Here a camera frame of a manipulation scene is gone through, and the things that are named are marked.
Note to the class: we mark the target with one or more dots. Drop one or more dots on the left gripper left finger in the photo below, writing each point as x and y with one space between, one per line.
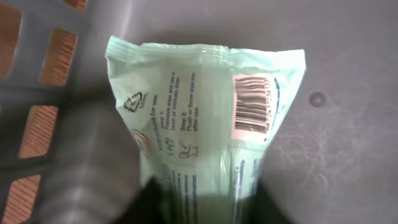
149 206

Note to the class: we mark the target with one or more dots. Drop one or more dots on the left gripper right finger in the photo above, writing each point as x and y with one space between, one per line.
264 209

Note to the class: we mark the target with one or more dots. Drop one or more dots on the mint green wipes packet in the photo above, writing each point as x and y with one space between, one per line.
203 117

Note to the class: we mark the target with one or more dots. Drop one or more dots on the grey plastic shopping basket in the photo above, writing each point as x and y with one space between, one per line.
67 157

